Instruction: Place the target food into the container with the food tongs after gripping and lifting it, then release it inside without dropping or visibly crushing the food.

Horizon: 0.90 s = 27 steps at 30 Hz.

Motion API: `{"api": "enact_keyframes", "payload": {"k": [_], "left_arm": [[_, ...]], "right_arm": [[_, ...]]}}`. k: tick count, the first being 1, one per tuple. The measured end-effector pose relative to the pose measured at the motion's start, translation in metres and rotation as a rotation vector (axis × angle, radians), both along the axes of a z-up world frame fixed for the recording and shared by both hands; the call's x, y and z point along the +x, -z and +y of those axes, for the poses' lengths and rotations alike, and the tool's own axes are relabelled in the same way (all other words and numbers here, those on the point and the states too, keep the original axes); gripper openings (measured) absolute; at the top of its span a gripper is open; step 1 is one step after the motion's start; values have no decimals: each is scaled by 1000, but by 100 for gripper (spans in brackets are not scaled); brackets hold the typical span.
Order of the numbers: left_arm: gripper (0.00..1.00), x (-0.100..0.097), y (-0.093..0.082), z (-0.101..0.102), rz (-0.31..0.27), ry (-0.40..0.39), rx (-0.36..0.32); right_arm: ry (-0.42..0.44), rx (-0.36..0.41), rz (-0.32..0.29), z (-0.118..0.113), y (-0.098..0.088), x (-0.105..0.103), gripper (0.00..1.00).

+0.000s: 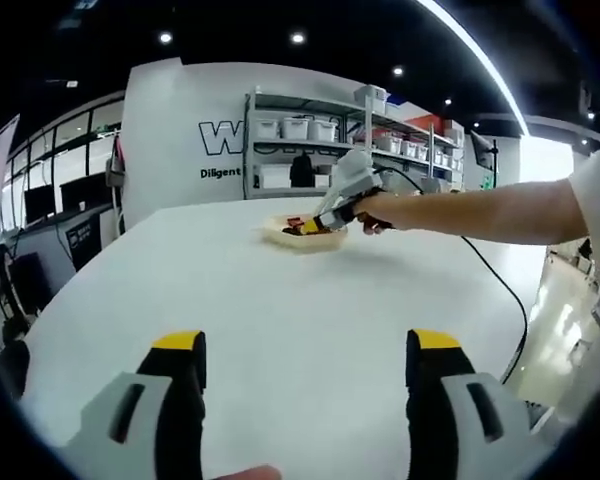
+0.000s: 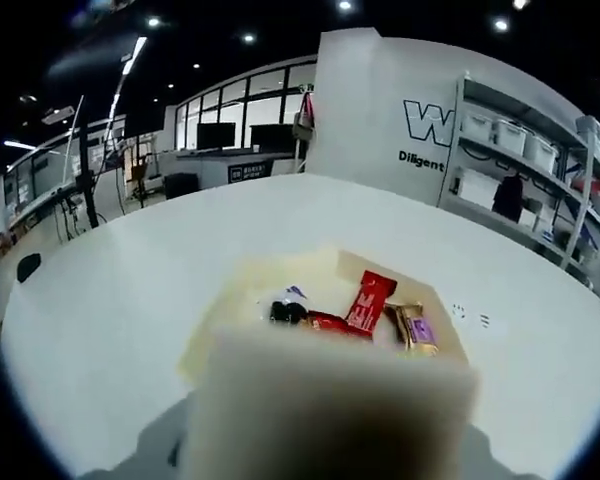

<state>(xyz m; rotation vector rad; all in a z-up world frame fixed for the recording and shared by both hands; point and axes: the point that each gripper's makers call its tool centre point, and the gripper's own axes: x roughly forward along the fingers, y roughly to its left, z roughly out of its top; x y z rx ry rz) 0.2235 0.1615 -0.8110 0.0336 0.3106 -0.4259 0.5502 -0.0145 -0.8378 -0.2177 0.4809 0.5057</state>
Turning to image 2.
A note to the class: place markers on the tilted monitor on stand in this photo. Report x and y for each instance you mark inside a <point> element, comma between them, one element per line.
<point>73,140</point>

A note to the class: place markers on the cream food tongs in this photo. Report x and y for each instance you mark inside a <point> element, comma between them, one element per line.
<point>330,410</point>

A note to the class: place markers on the red round snack packet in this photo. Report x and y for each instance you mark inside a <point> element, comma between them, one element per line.
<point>330,322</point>

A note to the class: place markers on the grey metal shelving rack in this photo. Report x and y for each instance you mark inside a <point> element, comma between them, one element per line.
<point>582,200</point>

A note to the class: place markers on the row of white storage boxes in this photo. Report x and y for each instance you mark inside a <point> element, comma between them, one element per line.
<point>510,135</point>

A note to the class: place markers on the black monitor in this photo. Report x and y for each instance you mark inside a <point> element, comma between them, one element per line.
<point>272,136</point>
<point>215,136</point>

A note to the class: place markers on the cream container tray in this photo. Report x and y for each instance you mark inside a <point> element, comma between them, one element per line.
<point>230,320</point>

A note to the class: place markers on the brown purple snack packet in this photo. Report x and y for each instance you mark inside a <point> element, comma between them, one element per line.
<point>415,330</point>

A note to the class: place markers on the black candy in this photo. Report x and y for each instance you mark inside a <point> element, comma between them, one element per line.
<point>287,312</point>

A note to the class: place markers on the hanging bag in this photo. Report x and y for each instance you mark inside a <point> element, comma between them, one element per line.
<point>304,127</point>

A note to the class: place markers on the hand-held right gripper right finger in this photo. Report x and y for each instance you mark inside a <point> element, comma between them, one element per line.
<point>495,462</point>

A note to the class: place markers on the large white carton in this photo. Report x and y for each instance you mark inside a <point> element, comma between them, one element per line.
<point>477,189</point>

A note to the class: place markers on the red food snack bar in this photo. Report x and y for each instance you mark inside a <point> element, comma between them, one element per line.
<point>367,307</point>

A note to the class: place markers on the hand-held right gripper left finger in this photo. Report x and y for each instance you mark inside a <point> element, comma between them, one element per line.
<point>145,445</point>

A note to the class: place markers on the black tripod stand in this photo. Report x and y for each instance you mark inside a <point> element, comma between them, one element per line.
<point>87,200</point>

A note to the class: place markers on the small black pouch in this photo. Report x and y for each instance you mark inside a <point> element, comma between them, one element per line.
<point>28,267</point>

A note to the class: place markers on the grey office counter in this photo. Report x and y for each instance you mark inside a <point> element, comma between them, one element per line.
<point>210,167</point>

